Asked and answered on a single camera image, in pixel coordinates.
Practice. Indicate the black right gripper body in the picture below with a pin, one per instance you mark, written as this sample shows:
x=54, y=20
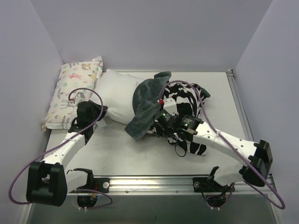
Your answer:
x=156, y=126

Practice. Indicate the white pillow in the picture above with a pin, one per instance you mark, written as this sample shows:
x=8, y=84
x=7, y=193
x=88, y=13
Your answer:
x=116, y=91

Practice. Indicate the dark green plush pillowcase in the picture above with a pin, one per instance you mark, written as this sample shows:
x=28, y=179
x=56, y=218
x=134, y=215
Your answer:
x=179, y=99

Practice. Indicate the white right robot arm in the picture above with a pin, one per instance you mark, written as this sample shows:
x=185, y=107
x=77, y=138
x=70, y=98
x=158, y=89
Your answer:
x=254, y=159

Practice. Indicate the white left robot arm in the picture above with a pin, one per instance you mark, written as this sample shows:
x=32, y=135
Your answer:
x=48, y=180

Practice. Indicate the animal print pillow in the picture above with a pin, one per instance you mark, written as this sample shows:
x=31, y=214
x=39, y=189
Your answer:
x=72, y=76

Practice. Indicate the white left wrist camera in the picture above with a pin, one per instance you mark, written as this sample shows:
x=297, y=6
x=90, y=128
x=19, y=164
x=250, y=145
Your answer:
x=78, y=98

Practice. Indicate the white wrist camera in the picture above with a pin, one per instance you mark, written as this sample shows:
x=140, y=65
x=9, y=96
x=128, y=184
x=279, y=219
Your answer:
x=78, y=98
x=169, y=104

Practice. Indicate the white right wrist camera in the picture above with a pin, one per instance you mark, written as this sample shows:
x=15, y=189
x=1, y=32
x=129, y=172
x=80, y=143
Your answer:
x=169, y=104

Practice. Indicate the aluminium front rail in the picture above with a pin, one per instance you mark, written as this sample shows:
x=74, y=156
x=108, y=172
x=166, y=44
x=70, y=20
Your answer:
x=147, y=186

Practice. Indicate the aluminium rail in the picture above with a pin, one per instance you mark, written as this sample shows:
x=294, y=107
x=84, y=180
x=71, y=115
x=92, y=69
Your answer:
x=237, y=99
x=147, y=186

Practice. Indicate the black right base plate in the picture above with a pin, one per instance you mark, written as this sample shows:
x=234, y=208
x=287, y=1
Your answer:
x=204, y=185

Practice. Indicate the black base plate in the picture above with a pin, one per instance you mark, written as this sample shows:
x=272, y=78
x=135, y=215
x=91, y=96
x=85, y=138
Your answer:
x=204, y=185
x=100, y=184

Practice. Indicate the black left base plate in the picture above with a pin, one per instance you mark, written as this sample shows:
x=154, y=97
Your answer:
x=100, y=184

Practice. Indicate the aluminium right side rail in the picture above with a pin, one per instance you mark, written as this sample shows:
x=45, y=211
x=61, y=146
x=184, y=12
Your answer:
x=237, y=99

